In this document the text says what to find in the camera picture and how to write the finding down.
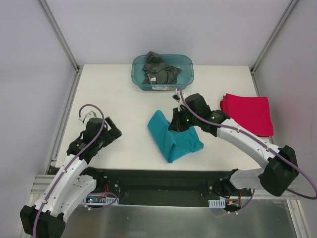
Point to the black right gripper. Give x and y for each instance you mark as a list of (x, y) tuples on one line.
[(176, 124)]

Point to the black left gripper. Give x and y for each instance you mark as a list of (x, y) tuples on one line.
[(112, 129)]

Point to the teal t shirt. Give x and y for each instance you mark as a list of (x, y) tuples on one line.
[(173, 145)]

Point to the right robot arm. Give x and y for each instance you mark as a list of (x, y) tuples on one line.
[(276, 170)]

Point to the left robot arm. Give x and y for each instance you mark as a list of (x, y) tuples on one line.
[(74, 181)]

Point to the dark grey crumpled shirt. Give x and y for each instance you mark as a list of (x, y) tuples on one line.
[(157, 71)]

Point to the teal plastic bin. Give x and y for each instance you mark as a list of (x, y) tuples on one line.
[(185, 78)]

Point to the folded red t shirt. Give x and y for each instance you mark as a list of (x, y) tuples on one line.
[(252, 113)]

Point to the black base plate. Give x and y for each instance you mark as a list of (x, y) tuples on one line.
[(165, 188)]

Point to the left white cable duct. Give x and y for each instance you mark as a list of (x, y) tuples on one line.
[(100, 201)]

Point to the white cable duct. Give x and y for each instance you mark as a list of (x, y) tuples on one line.
[(217, 203), (100, 201)]

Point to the aluminium front rail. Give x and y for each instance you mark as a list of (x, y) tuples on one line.
[(41, 183)]

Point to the right white cable duct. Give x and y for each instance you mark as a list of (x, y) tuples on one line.
[(217, 203)]

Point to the left aluminium frame post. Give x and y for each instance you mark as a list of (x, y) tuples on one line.
[(58, 34)]

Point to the aluminium frame post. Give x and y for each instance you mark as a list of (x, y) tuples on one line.
[(58, 34), (274, 34)]

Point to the right aluminium frame post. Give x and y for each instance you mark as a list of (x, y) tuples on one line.
[(274, 34)]

